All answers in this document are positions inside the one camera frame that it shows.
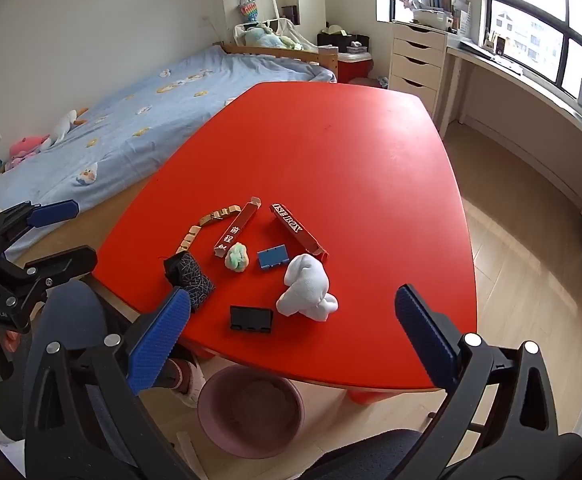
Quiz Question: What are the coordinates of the white cloth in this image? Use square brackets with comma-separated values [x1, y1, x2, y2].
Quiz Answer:
[276, 253, 340, 321]

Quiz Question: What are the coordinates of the small black box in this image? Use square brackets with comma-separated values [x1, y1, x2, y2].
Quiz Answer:
[229, 305, 274, 335]

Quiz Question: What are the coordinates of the white desk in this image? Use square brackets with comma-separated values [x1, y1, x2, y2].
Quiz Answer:
[441, 40, 582, 253]

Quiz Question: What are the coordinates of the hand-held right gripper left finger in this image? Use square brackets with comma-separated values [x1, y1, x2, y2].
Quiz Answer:
[23, 285, 206, 480]

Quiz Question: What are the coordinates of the red box with white characters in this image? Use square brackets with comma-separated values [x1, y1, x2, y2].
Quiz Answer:
[213, 196, 262, 260]

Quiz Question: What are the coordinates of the black framed window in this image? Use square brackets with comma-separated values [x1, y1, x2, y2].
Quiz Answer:
[388, 0, 582, 126]

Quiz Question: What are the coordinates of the white drawer unit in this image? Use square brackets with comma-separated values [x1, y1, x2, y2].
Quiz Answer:
[388, 21, 450, 125]

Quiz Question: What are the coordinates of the green blue plush pile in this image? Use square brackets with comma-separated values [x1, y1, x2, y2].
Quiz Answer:
[236, 22, 306, 52]

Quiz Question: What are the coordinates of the red table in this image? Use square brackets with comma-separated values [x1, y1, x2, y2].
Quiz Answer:
[92, 81, 478, 407]

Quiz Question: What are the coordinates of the black patterned pouch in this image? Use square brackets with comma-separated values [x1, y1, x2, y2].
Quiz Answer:
[163, 251, 216, 314]

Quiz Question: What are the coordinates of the person's left leg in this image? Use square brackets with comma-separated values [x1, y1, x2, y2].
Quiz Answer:
[26, 279, 144, 356]

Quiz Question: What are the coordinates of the red box with letter print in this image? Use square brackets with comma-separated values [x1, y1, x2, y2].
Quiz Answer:
[270, 203, 330, 261]

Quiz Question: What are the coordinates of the red storage box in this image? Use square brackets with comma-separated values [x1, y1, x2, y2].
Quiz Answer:
[337, 52, 374, 84]

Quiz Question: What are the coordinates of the small blue box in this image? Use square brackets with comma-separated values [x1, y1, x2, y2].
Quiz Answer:
[257, 243, 292, 270]

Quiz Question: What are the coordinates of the pink basin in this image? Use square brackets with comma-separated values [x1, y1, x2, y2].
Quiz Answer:
[197, 364, 306, 460]

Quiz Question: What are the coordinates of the pink plush toy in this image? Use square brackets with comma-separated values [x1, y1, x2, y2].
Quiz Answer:
[5, 135, 52, 172]

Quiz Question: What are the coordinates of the bed with blue printed sheet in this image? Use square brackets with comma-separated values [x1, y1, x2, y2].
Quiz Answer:
[0, 42, 339, 261]

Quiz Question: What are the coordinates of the white storage basket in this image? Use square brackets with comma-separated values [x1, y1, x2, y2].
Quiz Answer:
[411, 7, 455, 32]

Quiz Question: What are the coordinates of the black bag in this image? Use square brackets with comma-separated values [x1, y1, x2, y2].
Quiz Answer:
[317, 31, 370, 54]

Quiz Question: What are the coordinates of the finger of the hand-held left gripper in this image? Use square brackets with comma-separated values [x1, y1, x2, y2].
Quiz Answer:
[6, 245, 99, 293]
[0, 199, 80, 246]

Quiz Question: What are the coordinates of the white goose plush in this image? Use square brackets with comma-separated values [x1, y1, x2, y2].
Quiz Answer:
[40, 109, 90, 152]

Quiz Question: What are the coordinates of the pink white slipper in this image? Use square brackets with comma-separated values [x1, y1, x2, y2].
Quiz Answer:
[170, 356, 204, 409]

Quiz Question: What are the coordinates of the green white ball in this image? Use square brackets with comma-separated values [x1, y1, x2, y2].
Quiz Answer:
[224, 242, 252, 274]

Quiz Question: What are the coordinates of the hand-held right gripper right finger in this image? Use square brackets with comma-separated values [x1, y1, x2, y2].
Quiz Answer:
[395, 284, 582, 480]

